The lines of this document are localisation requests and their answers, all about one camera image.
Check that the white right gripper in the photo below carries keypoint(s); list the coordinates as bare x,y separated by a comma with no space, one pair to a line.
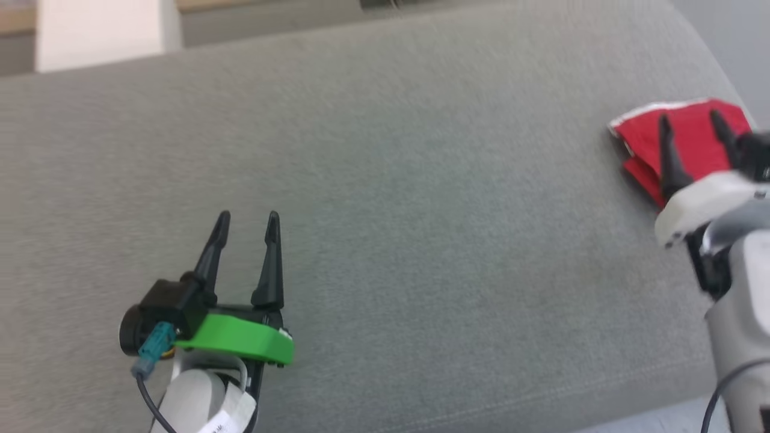
704,198

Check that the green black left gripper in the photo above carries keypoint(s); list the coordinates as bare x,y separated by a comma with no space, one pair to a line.
240,337

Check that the red garment with white tag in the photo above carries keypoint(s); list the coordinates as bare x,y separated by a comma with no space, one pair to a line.
692,135

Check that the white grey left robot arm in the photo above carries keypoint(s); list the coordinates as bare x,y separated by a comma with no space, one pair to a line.
198,397

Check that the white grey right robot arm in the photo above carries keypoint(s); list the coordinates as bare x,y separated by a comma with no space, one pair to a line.
743,300

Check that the grey fabric sofa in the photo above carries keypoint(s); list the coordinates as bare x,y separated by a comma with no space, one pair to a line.
421,210

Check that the white box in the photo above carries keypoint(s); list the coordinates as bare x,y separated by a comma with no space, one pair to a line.
102,33

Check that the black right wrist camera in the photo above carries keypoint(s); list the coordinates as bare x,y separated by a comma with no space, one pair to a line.
757,155

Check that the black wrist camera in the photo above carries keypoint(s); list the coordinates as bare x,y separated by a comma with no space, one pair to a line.
757,155
165,310

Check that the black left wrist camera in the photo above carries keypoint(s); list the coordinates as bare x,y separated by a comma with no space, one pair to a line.
165,310

